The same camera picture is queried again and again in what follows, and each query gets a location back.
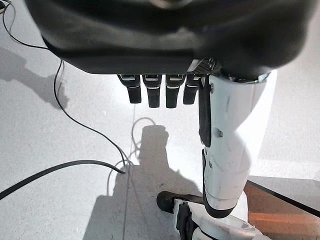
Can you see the robot left hand black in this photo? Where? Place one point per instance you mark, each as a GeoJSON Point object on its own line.
{"type": "Point", "coordinates": [150, 37]}

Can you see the glossy brown stool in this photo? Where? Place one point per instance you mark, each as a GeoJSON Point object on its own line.
{"type": "Point", "coordinates": [287, 205]}

